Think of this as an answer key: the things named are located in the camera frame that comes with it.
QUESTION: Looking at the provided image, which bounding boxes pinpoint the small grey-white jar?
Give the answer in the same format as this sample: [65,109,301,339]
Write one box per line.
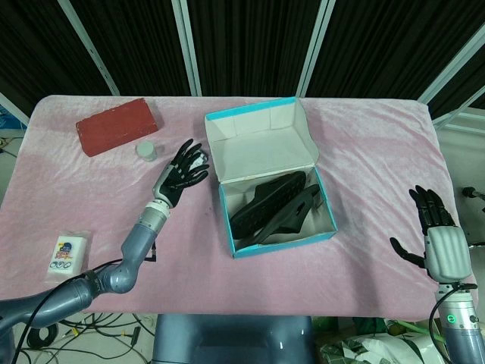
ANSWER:
[136,141,157,162]

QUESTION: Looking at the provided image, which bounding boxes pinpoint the white aluminium frame post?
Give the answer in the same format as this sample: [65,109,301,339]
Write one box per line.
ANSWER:
[295,0,336,98]
[58,0,120,96]
[418,26,485,104]
[170,0,204,96]

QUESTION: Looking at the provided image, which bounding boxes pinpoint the black slide slipper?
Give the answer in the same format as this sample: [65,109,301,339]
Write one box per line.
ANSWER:
[246,184,323,247]
[230,171,308,240]

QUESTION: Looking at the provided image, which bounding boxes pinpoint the white tissue pack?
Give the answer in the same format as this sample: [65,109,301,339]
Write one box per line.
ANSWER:
[43,230,93,285]

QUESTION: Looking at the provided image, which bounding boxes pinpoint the teal cardboard shoe box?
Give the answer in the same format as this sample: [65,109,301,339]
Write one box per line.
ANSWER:
[204,96,338,260]

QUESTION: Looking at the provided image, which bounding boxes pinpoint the green white plastic bag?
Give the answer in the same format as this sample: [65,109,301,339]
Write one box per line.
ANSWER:
[318,316,448,364]

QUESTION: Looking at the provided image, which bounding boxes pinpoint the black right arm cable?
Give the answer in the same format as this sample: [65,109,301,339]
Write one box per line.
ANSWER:
[427,282,478,359]

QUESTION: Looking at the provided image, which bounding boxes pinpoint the black tripod head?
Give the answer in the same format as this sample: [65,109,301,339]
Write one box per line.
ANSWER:
[461,186,485,202]

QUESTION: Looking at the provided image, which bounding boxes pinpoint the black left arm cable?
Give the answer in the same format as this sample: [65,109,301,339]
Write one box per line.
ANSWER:
[9,259,124,364]

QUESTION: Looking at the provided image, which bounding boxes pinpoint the red brick block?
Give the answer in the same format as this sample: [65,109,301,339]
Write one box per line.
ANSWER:
[74,97,159,158]

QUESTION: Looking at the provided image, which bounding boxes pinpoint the pink plush table cloth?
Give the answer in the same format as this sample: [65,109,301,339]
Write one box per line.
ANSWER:
[0,94,474,318]

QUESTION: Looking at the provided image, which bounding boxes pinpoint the blue-grey robot torso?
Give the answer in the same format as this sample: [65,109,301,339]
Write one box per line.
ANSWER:
[152,313,318,364]

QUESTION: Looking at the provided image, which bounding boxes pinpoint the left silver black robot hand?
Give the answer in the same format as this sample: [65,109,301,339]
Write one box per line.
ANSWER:
[151,139,210,209]

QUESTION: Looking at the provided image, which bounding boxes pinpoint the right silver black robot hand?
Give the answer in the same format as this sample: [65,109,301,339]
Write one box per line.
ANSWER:
[390,184,474,284]

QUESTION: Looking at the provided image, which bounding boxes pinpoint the tangled floor cables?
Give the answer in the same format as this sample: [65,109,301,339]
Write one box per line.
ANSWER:
[26,312,156,364]

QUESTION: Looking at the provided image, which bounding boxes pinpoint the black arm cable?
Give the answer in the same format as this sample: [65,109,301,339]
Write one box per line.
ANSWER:
[9,259,124,364]
[427,282,478,359]

